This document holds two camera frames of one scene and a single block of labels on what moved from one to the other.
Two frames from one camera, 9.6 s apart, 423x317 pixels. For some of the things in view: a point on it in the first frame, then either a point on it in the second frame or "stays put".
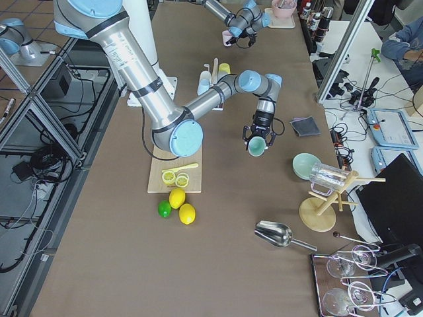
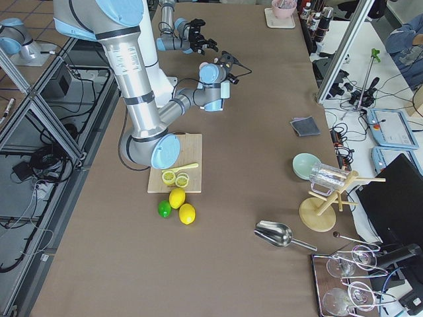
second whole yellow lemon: x=187 y=213 stays put
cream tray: x=279 y=23 stays put
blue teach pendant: x=391 y=129 stays put
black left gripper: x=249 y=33 to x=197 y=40
